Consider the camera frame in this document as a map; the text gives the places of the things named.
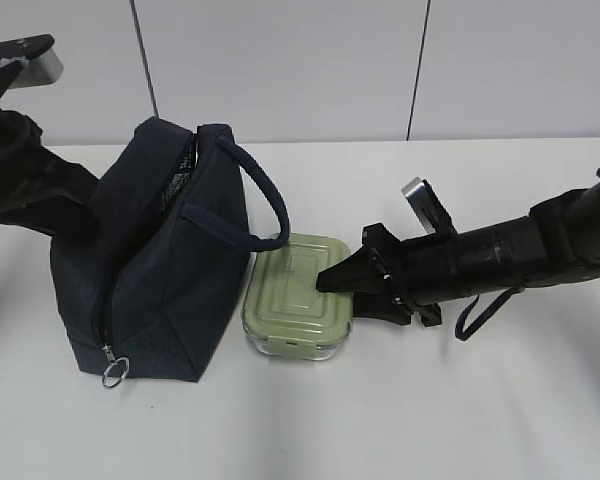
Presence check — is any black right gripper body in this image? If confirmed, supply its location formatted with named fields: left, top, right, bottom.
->
left=362, top=224, right=479, bottom=327

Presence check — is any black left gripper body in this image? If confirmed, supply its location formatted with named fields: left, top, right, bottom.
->
left=0, top=62, right=98, bottom=213

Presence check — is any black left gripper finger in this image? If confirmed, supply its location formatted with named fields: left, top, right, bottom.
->
left=0, top=197, right=99, bottom=245

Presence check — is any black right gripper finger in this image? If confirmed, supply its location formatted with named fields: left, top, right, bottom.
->
left=316, top=249, right=386, bottom=293
left=353, top=292, right=412, bottom=326

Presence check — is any green lidded glass container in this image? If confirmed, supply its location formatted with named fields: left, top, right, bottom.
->
left=242, top=233, right=353, bottom=361

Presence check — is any navy blue lunch bag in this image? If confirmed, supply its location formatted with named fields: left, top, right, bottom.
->
left=50, top=117, right=291, bottom=390

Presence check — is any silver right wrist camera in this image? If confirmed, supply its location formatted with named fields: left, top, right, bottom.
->
left=401, top=177, right=456, bottom=235

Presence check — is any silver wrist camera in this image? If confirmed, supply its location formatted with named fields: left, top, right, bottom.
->
left=401, top=177, right=456, bottom=235
left=0, top=34, right=64, bottom=90

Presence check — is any dark blue cable loop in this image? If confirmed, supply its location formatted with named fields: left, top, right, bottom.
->
left=454, top=287, right=525, bottom=342

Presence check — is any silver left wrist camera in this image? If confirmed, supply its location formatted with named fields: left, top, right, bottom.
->
left=0, top=34, right=64, bottom=90

